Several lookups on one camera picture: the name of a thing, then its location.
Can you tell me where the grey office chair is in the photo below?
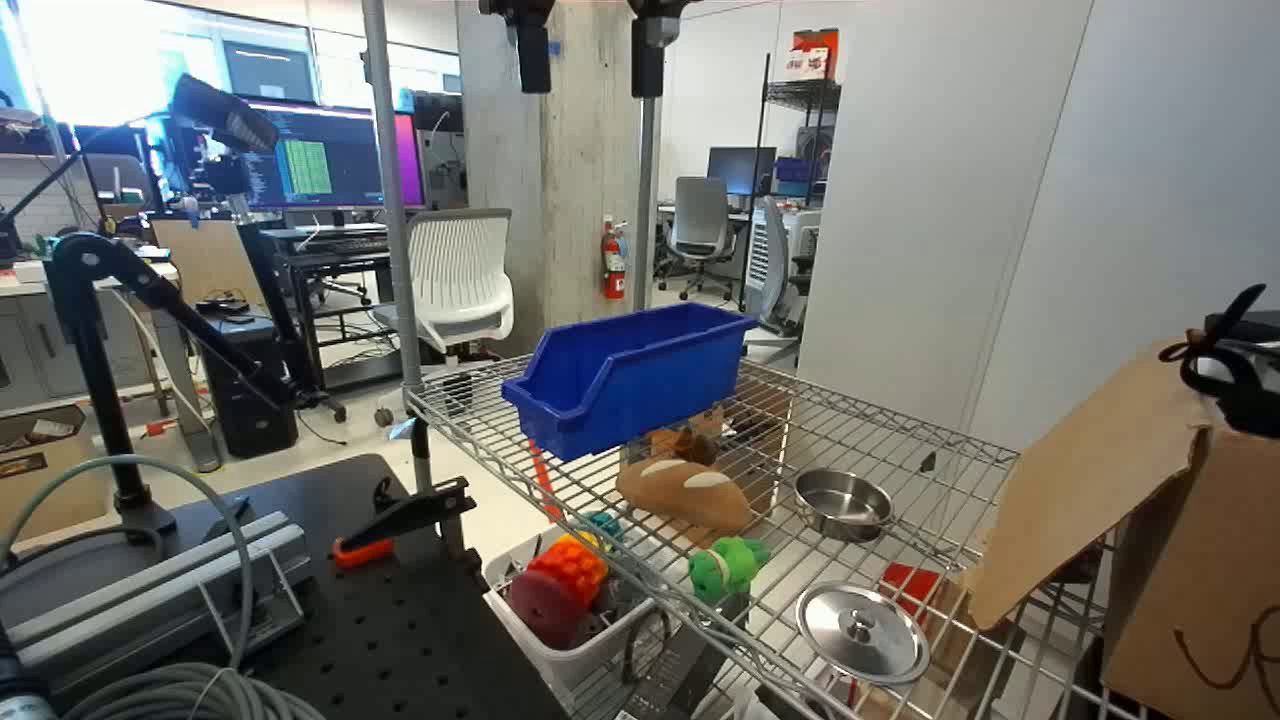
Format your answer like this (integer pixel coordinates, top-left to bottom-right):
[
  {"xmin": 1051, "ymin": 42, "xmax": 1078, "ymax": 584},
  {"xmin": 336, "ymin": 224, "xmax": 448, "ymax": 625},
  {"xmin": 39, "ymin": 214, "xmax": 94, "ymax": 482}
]
[{"xmin": 656, "ymin": 171, "xmax": 741, "ymax": 304}]

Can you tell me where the small steel pot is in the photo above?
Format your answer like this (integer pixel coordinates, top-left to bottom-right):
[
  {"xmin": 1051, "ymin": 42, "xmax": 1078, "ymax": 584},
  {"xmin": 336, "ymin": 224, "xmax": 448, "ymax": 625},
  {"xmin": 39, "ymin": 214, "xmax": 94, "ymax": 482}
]
[{"xmin": 792, "ymin": 464, "xmax": 894, "ymax": 543}]

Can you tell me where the red and white box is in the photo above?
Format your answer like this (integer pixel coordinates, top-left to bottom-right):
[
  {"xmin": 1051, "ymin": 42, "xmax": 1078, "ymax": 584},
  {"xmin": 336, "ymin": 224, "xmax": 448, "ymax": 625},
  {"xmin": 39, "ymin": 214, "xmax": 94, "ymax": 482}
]
[{"xmin": 776, "ymin": 25, "xmax": 845, "ymax": 87}]

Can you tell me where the grey cable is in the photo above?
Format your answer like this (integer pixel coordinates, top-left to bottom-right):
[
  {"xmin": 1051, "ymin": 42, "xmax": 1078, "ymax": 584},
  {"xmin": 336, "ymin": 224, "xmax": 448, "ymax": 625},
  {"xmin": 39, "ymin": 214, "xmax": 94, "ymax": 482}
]
[{"xmin": 0, "ymin": 452, "xmax": 328, "ymax": 720}]

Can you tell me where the flat brown cardboard sheet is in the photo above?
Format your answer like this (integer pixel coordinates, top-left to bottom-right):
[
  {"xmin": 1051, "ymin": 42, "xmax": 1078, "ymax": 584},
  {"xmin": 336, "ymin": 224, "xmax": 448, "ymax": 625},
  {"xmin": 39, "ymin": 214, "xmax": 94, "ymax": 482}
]
[{"xmin": 960, "ymin": 335, "xmax": 1215, "ymax": 633}]

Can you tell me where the black clamp with orange handle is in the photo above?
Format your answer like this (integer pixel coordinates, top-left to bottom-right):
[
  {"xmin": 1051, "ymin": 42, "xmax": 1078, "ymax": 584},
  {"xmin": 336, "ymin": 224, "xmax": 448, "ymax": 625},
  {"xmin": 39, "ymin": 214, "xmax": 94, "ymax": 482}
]
[{"xmin": 324, "ymin": 473, "xmax": 479, "ymax": 574}]

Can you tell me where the black strapped object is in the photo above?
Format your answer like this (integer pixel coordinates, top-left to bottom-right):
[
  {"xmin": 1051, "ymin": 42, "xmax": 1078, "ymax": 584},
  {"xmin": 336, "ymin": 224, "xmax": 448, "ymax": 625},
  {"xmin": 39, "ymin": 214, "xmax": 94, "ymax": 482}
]
[{"xmin": 1160, "ymin": 278, "xmax": 1280, "ymax": 440}]

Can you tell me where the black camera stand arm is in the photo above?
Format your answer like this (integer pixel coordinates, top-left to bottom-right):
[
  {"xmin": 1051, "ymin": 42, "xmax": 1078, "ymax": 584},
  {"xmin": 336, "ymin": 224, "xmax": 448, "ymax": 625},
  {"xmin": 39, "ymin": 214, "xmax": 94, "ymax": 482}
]
[{"xmin": 42, "ymin": 231, "xmax": 294, "ymax": 539}]

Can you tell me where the thin grey rack pole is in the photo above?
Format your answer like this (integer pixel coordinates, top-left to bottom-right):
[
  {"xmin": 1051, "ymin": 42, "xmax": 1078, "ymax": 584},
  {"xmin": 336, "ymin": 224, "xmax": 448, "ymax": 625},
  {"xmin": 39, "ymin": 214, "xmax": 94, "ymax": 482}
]
[{"xmin": 628, "ymin": 51, "xmax": 668, "ymax": 318}]

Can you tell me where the blue plastic storage bin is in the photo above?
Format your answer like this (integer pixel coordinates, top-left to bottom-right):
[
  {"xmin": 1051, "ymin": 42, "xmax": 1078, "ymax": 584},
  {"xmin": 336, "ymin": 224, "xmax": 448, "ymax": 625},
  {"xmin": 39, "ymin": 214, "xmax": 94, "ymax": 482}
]
[{"xmin": 498, "ymin": 300, "xmax": 759, "ymax": 464}]

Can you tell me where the orange knobbly toy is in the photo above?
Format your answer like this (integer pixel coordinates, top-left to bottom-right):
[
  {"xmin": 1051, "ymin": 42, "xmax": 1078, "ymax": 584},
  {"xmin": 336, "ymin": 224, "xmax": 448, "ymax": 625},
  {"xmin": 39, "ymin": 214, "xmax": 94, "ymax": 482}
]
[{"xmin": 527, "ymin": 531, "xmax": 613, "ymax": 617}]

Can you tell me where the green plastic toy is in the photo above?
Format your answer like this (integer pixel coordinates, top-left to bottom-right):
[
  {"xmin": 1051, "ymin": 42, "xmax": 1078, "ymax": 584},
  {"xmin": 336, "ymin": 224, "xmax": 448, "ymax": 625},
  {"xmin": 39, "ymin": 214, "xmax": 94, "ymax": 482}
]
[{"xmin": 683, "ymin": 531, "xmax": 773, "ymax": 608}]

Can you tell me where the white plastic tub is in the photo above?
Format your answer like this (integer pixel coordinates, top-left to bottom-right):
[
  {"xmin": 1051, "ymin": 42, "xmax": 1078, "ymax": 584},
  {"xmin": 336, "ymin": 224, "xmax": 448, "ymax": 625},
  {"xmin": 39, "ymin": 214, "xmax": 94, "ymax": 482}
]
[{"xmin": 479, "ymin": 528, "xmax": 663, "ymax": 698}]

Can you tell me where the white mesh office chair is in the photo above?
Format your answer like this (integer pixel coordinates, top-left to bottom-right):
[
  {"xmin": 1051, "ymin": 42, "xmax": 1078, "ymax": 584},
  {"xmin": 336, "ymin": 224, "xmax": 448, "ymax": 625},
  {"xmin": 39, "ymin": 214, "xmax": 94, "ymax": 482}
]
[{"xmin": 384, "ymin": 202, "xmax": 521, "ymax": 364}]

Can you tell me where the small dark monitor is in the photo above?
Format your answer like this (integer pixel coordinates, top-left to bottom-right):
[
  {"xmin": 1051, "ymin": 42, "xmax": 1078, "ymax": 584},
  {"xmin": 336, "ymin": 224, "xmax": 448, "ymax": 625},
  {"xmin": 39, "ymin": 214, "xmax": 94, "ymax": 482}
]
[{"xmin": 703, "ymin": 142, "xmax": 779, "ymax": 208}]

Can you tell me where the black computer tower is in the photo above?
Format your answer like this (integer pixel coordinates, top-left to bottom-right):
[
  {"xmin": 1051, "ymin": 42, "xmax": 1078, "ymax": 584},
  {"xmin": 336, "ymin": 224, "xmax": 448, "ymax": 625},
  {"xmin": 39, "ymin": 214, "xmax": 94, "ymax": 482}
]
[{"xmin": 197, "ymin": 308, "xmax": 303, "ymax": 464}]

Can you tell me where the red item under shelf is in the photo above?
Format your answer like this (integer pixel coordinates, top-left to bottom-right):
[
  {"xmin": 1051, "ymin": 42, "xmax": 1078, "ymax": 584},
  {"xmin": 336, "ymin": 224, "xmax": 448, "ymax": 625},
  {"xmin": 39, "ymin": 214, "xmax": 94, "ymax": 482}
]
[{"xmin": 877, "ymin": 560, "xmax": 943, "ymax": 618}]

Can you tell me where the brown cardboard box with scribble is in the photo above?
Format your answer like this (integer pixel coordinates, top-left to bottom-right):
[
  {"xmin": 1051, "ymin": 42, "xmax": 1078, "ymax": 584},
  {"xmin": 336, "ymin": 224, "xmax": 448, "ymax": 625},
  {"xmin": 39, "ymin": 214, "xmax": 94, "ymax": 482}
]
[{"xmin": 1098, "ymin": 423, "xmax": 1280, "ymax": 720}]

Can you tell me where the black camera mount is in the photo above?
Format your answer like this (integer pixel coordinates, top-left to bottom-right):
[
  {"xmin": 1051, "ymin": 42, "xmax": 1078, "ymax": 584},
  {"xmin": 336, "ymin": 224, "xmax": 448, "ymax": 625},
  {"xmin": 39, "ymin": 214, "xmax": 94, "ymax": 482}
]
[
  {"xmin": 625, "ymin": 0, "xmax": 694, "ymax": 104},
  {"xmin": 475, "ymin": 0, "xmax": 559, "ymax": 101}
]

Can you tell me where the black perforated breadboard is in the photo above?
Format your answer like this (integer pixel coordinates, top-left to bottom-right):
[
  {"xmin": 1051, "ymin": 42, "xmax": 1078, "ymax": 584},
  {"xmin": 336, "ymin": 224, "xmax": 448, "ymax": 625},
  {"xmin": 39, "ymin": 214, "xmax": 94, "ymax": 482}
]
[{"xmin": 0, "ymin": 446, "xmax": 571, "ymax": 720}]

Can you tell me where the toy bread loaf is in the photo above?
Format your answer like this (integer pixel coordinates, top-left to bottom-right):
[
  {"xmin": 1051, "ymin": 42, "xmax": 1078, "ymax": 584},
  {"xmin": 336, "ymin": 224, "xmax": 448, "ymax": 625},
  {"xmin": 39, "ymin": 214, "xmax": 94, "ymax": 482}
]
[{"xmin": 617, "ymin": 455, "xmax": 765, "ymax": 539}]

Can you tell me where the monitor with green window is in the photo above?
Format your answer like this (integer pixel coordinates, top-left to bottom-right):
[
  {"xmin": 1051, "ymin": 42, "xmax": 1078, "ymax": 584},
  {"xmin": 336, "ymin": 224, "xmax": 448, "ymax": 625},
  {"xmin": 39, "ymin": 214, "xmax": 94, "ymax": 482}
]
[{"xmin": 238, "ymin": 101, "xmax": 393, "ymax": 214}]

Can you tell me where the magenta round toy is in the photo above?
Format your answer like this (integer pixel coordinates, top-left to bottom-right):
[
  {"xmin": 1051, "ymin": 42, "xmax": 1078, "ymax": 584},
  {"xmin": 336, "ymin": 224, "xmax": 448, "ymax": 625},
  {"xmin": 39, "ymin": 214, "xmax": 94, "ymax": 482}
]
[{"xmin": 505, "ymin": 568, "xmax": 592, "ymax": 650}]

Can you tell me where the aluminium extrusion rail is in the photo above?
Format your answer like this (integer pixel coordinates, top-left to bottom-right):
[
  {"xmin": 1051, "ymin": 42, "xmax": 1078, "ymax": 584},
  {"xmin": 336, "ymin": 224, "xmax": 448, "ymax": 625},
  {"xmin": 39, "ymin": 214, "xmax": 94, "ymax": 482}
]
[{"xmin": 0, "ymin": 507, "xmax": 310, "ymax": 670}]

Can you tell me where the red fire extinguisher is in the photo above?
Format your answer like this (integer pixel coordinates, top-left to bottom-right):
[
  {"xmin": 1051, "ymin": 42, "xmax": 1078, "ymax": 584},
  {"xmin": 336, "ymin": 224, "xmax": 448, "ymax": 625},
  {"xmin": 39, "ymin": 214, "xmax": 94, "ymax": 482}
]
[{"xmin": 597, "ymin": 211, "xmax": 630, "ymax": 308}]

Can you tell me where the chrome wire shelf rack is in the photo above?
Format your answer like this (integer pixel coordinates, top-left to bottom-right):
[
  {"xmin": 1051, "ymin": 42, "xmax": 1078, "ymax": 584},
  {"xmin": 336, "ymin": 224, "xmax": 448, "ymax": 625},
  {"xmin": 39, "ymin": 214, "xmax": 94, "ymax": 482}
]
[{"xmin": 398, "ymin": 347, "xmax": 1167, "ymax": 720}]

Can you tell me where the orange strip under bin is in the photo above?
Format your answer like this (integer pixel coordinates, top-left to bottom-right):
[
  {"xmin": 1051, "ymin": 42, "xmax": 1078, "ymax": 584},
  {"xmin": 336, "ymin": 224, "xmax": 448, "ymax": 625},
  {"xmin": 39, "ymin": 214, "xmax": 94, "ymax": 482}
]
[{"xmin": 522, "ymin": 436, "xmax": 571, "ymax": 528}]

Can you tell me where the thick grey rack pole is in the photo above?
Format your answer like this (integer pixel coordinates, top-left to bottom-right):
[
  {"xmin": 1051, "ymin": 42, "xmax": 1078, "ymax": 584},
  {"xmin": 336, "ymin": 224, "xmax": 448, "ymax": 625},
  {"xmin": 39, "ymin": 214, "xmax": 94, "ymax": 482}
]
[{"xmin": 356, "ymin": 0, "xmax": 440, "ymax": 497}]

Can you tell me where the black storage shelf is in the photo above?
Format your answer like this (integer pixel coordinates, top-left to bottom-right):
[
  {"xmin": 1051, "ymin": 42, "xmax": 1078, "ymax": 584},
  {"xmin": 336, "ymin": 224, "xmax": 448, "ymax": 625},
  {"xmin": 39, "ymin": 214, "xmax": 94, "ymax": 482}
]
[{"xmin": 747, "ymin": 47, "xmax": 845, "ymax": 208}]

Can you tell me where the large metal bowl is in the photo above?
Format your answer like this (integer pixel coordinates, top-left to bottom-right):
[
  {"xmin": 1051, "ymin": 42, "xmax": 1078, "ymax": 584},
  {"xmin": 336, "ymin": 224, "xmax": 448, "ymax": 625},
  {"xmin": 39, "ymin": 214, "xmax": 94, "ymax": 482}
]
[{"xmin": 794, "ymin": 580, "xmax": 934, "ymax": 690}]

